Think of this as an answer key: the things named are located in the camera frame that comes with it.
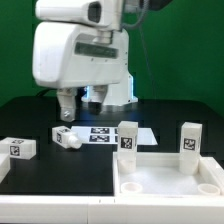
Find white marker sheet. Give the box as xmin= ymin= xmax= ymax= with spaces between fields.
xmin=71 ymin=126 xmax=157 ymax=145

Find white front fence rail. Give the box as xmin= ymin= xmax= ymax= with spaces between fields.
xmin=0 ymin=196 xmax=224 ymax=224

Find black cables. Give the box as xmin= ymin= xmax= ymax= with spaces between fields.
xmin=35 ymin=88 xmax=58 ymax=98

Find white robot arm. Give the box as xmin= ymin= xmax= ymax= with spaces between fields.
xmin=32 ymin=0 xmax=173 ymax=122

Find white fence rail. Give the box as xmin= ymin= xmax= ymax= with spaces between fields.
xmin=0 ymin=154 xmax=10 ymax=183
xmin=0 ymin=196 xmax=224 ymax=224

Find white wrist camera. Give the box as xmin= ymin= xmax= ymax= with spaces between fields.
xmin=35 ymin=0 xmax=124 ymax=30

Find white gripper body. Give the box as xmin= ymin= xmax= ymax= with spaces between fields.
xmin=32 ymin=22 xmax=128 ymax=89

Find white square table top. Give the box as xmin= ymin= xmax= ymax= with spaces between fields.
xmin=113 ymin=153 xmax=224 ymax=197

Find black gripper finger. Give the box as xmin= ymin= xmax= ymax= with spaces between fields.
xmin=88 ymin=85 xmax=108 ymax=115
xmin=57 ymin=88 xmax=77 ymax=121

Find white left fence rail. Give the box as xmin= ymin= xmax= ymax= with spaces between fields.
xmin=0 ymin=154 xmax=10 ymax=183

